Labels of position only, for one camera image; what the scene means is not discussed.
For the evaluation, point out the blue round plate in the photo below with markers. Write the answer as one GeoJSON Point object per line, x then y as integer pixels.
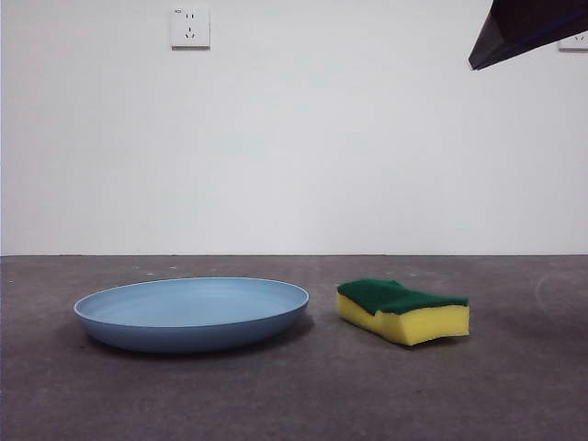
{"type": "Point", "coordinates": [184, 326]}

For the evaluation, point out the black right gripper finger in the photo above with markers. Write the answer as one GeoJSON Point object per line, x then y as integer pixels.
{"type": "Point", "coordinates": [528, 20]}
{"type": "Point", "coordinates": [542, 42]}

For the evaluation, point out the yellow sponge with green pad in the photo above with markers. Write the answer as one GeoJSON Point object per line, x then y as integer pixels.
{"type": "Point", "coordinates": [413, 324]}

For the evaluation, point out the white wall socket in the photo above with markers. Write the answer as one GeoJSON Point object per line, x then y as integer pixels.
{"type": "Point", "coordinates": [575, 45]}
{"type": "Point", "coordinates": [190, 27]}

